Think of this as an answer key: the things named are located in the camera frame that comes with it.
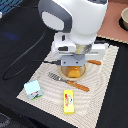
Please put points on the orange bread loaf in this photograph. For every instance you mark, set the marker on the orange bread loaf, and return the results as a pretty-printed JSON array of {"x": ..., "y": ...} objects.
[{"x": 74, "y": 71}]

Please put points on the round beige plate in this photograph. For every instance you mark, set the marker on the round beige plate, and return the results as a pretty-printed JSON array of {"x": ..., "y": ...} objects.
[{"x": 63, "y": 70}]

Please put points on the blue milk carton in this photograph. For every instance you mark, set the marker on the blue milk carton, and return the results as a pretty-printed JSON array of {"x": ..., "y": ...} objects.
[{"x": 33, "y": 89}]

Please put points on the wooden handled knife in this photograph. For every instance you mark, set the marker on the wooden handled knife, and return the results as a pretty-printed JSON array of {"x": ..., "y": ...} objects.
[{"x": 94, "y": 62}]

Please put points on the beige bowl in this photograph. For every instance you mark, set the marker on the beige bowl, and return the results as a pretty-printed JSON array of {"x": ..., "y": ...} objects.
[{"x": 124, "y": 16}]

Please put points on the blue basket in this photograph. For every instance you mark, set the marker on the blue basket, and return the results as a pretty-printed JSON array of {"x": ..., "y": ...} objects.
[{"x": 7, "y": 4}]

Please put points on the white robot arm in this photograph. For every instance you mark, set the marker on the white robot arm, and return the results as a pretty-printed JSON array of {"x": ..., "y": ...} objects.
[{"x": 77, "y": 23}]

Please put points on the beige woven placemat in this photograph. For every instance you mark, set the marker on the beige woven placemat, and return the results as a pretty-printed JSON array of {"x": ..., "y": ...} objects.
[{"x": 87, "y": 104}]

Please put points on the pink brown board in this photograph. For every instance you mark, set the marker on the pink brown board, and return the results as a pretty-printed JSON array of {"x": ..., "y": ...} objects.
[{"x": 110, "y": 28}]

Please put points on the wooden handled fork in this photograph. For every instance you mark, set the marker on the wooden handled fork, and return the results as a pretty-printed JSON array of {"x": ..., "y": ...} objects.
[{"x": 76, "y": 85}]

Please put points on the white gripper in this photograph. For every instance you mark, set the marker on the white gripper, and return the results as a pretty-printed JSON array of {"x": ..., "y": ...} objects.
[{"x": 65, "y": 52}]

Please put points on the yellow butter box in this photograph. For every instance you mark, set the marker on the yellow butter box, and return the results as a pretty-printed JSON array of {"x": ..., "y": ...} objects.
[{"x": 68, "y": 102}]

